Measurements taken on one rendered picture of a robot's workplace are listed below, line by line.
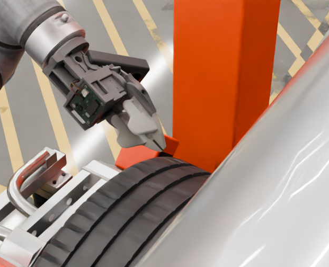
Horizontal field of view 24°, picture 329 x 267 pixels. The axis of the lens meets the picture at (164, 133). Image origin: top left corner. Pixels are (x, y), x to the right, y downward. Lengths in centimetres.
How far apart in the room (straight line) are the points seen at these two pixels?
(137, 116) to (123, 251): 20
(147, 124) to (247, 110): 51
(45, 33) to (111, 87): 13
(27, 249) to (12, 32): 34
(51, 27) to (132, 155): 34
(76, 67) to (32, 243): 28
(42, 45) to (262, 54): 57
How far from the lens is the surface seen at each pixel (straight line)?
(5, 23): 122
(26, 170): 152
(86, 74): 118
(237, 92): 156
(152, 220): 117
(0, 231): 141
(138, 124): 115
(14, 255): 124
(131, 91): 117
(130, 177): 125
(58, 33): 118
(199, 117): 165
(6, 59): 128
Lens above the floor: 203
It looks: 40 degrees down
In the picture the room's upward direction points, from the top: straight up
